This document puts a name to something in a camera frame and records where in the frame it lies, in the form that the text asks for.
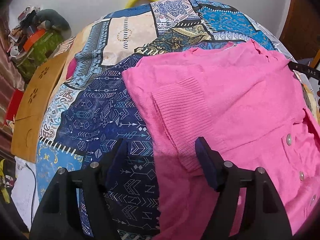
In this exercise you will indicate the blue patchwork patterned bedspread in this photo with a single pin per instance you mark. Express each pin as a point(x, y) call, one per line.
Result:
point(92, 108)

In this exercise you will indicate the orange box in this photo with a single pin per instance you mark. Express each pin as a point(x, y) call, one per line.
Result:
point(33, 39)

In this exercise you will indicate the pink knit cardigan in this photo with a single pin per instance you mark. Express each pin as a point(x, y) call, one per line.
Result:
point(248, 106)

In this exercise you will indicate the dark wooden wardrobe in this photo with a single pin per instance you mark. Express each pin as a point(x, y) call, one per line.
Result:
point(301, 29)

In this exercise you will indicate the dark green plush toy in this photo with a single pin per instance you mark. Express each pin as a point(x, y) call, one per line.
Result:
point(51, 20)

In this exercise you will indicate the white paper sheet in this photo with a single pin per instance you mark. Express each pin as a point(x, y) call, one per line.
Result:
point(24, 193)

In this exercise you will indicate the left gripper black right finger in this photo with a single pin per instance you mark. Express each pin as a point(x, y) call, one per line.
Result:
point(248, 205)

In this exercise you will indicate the red box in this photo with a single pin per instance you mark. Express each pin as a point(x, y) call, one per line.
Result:
point(13, 105)

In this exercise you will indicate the green patterned storage bag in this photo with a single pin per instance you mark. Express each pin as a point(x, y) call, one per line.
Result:
point(38, 54)

